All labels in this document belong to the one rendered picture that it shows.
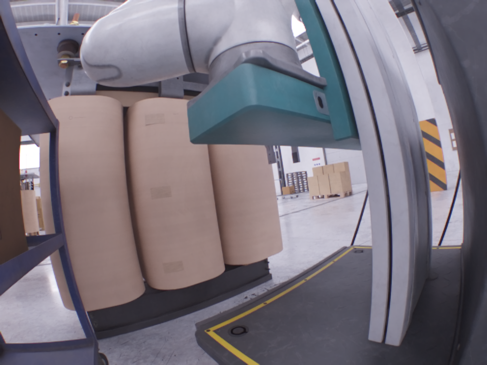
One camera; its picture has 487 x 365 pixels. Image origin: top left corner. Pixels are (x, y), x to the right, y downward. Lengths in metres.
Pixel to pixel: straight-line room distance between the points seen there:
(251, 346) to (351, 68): 0.49
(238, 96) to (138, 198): 0.84
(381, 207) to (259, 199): 0.98
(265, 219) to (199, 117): 1.00
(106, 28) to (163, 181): 0.72
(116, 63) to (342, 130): 0.37
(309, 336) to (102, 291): 0.78
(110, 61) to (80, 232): 0.68
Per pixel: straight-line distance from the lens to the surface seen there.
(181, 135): 1.06
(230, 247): 1.24
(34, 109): 0.68
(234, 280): 1.36
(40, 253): 0.55
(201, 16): 0.38
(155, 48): 0.38
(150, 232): 1.02
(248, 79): 0.26
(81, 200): 0.94
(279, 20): 0.38
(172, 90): 1.18
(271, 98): 0.26
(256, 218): 1.23
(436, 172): 5.26
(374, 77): 0.34
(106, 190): 0.94
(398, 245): 0.34
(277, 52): 0.33
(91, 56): 0.44
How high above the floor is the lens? 0.60
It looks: 2 degrees up
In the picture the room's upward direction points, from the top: 8 degrees counter-clockwise
